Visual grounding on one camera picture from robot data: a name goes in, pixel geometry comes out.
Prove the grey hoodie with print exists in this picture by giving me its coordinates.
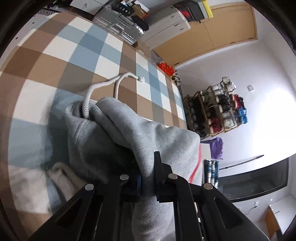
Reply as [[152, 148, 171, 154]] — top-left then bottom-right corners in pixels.
[[48, 72, 203, 240]]

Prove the blue plaid cloth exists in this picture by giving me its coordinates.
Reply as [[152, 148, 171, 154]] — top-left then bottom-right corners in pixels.
[[204, 159, 219, 188]]

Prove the purple bag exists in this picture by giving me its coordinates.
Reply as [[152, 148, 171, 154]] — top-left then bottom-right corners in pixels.
[[202, 137, 223, 160]]

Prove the wooden shoe rack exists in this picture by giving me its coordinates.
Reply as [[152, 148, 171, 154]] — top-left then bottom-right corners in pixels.
[[183, 82, 248, 139]]

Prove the orange plastic bag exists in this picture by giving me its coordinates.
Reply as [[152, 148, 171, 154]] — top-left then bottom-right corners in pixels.
[[158, 62, 175, 77]]

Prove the silver aluminium suitcase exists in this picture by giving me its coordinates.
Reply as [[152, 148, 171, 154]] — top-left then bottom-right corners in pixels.
[[92, 5, 144, 45]]

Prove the wooden door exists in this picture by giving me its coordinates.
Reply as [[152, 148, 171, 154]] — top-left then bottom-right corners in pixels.
[[154, 3, 257, 67]]

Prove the stack of shoe boxes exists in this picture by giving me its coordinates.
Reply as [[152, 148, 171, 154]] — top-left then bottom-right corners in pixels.
[[173, 1, 213, 22]]

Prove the wall light switch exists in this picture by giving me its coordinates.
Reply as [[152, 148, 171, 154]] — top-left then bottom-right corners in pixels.
[[247, 85, 254, 92]]

